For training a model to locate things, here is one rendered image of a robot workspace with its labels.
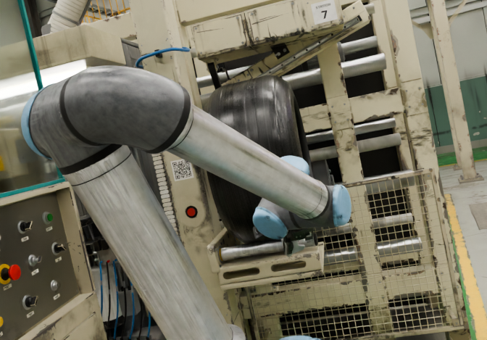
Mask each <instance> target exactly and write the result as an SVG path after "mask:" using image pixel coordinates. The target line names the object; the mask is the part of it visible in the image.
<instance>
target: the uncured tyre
mask: <svg viewBox="0 0 487 340"><path fill-rule="evenodd" d="M203 111H205V112H206V113H208V114H209V115H211V116H213V117H214V118H216V119H218V120H219V121H221V122H222V123H224V124H226V125H227V126H229V127H231V128H232V129H233V130H236V131H237V132H239V133H240V134H242V135H243V136H245V137H247V138H249V139H250V140H252V141H253V142H255V143H256V144H259V145H260V146H262V147H263V148H265V149H266V150H268V151H269V152H272V153H273V154H275V155H276V156H278V157H280V158H281V157H284V156H297V157H301V158H302V159H304V160H305V161H306V162H307V164H308V165H309V176H310V177H312V178H314V176H313V172H312V164H311V159H310V155H309V149H308V145H307V139H306V135H305V132H304V126H303V122H302V118H301V114H300V111H299V106H298V103H297V100H296V97H295V95H294V92H293V90H292V87H291V85H290V83H289V82H287V81H285V80H284V79H282V78H280V77H278V76H277V75H266V76H262V77H259V78H253V79H250V80H244V81H241V82H237V83H231V84H228V85H224V86H221V87H219V88H218V89H216V90H214V91H213V93H212V95H211V96H210V97H209V99H208V100H207V103H206V104H205V105H204V110H203ZM207 176H208V180H209V185H210V188H211V192H212V196H213V199H214V201H215V205H216V208H217V211H218V213H219V216H220V218H221V220H222V222H223V224H224V226H225V227H226V229H227V230H228V232H229V233H230V234H231V235H232V236H234V237H236V238H237V239H238V240H240V241H241V242H243V243H245V244H250V243H254V242H259V241H258V240H256V239H255V237H254V232H253V227H254V224H253V216H254V213H255V209H256V208H257V207H258V205H259V203H260V201H261V199H262V197H260V196H257V195H256V194H253V193H252V192H250V191H247V190H246V189H244V188H241V187H240V186H237V185H236V184H233V183H231V182H229V181H227V180H225V179H223V178H221V177H219V176H217V175H215V174H213V173H211V172H209V171H207Z"/></svg>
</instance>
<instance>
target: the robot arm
mask: <svg viewBox="0 0 487 340"><path fill-rule="evenodd" d="M21 127H22V134H23V136H24V138H25V140H26V142H27V144H28V146H29V147H30V148H31V149H32V150H33V151H34V152H35V153H36V154H38V155H40V156H43V157H45V158H47V159H52V160H53V161H54V162H55V164H56V166H57V167H58V168H59V170H60V172H61V174H62V175H63V176H64V177H66V178H67V179H68V181H69V183H70V185H71V186H72V188H73V189H74V191H75V193H76V194H77V195H78V198H79V199H80V200H81V202H82V204H83V206H84V207H85V209H86V210H87V212H88V214H89V215H90V216H91V219H92V220H93V221H94V223H95V225H96V227H97V228H98V229H99V231H100V233H101V235H102V236H103V237H104V240H105V241H106V242H107V244H108V246H109V248H110V249H111V250H112V252H113V254H114V256H115V257H116V258H117V261H118V262H119V263H120V265H121V267H122V269H123V270H124V271H125V273H126V275H127V277H128V278H129V279H130V282H131V283H132V284H133V286H134V288H135V289H136V291H137V292H138V294H139V296H140V298H141V299H142V300H143V303H144V304H145V305H146V307H147V309H148V310H149V312H150V313H151V315H152V317H153V319H154V320H155V321H156V323H157V325H158V326H159V328H160V330H161V331H162V333H163V334H164V336H165V338H166V340H248V339H247V338H246V336H245V334H244V332H243V331H242V330H241V329H240V328H239V327H238V326H235V325H233V324H227V323H226V321H225V319H224V317H223V316H222V313H221V312H220V310H219V308H218V307H217V305H216V303H215V301H214V300H213V298H212V295H211V294H210V292H209V290H208V289H207V287H206V285H205V283H204V282H203V280H202V278H201V276H200V275H199V272H198V271H197V269H196V267H195V266H194V264H193V262H192V260H191V258H190V257H189V255H188V253H187V251H186V249H185V248H184V246H183V244H182V242H181V241H180V239H179V237H178V235H177V233H176V232H175V230H174V228H173V226H172V225H171V223H170V221H169V219H168V218H167V216H166V214H165V212H164V210H163V209H162V207H161V205H160V203H159V201H158V200H157V198H156V196H155V195H154V192H153V191H152V189H151V187H150V185H149V184H148V182H147V180H146V178H145V177H144V175H143V173H142V171H141V169H140V167H139V166H138V164H137V162H136V160H135V159H134V157H133V155H132V154H131V152H130V150H129V148H128V146H132V147H134V148H137V149H140V150H142V151H145V152H147V153H150V154H161V153H162V152H165V151H167V152H169V153H171V154H174V155H175V156H177V157H180V158H182V159H184V160H186V161H188V162H190V163H192V164H194V165H196V166H198V167H200V168H202V169H204V170H207V171H209V172H211V173H213V174H215V175H217V176H219V177H221V178H223V179H225V180H227V181H229V182H231V183H233V184H236V185H237V186H240V187H241V188H244V189H246V190H247V191H250V192H252V193H253V194H256V195H257V196H260V197H262V199H261V201H260V203H259V205H258V207H257V208H256V209H255V213H254V216H253V224H254V227H253V232H254V237H255V239H256V240H258V241H259V242H263V241H264V240H266V239H268V238H271V239H281V241H282V245H283V251H284V252H285V255H286V256H287V257H290V256H291V255H292V254H293V253H296V252H299V251H301V250H303V249H304V248H305V245H302V244H298V241H299V240H301V239H305V241H307V240H310V239H313V228H319V227H329V226H335V227H338V226H340V225H346V224H347V223H348V221H349V219H350V217H351V200H350V196H349V192H348V191H347V189H346V188H345V187H344V186H342V185H337V184H336V185H334V186H327V185H325V184H324V183H322V182H321V181H319V180H315V179H314V178H312V177H310V176H309V165H308V164H307V162H306V161H305V160H304V159H302V158H301V157H297V156H284V157H281V158H280V157H278V156H276V155H275V154H273V153H272V152H269V151H268V150H266V149H265V148H263V147H262V146H260V145H259V144H256V143H255V142H253V141H252V140H250V139H249V138H247V137H245V136H243V135H242V134H240V133H239V132H237V131H236V130H233V129H232V128H231V127H229V126H227V125H226V124H224V123H222V122H221V121H219V120H218V119H216V118H214V117H213V116H211V115H209V114H208V113H206V112H205V111H203V110H201V109H199V108H198V107H196V106H195V105H193V104H192V101H191V95H190V94H189V92H188V91H187V89H185V88H184V87H182V86H181V85H180V84H178V83H176V82H175V81H173V80H171V79H169V78H167V77H165V76H162V75H159V74H156V73H154V72H149V71H146V70H140V69H136V68H132V67H122V66H111V65H104V66H98V67H89V68H86V69H84V70H81V71H79V72H77V73H75V74H74V75H71V76H70V77H68V78H65V79H63V80H61V81H59V82H57V83H52V84H49V85H47V86H45V87H43V88H42V89H41V90H40V91H39V92H38V93H36V94H34V95H33V96H32V97H31V98H30V99H29V100H28V102H27V103H26V105H25V107H24V109H23V112H22V117H21ZM310 231H311V232H312V236H309V237H307V236H308V235H310Z"/></svg>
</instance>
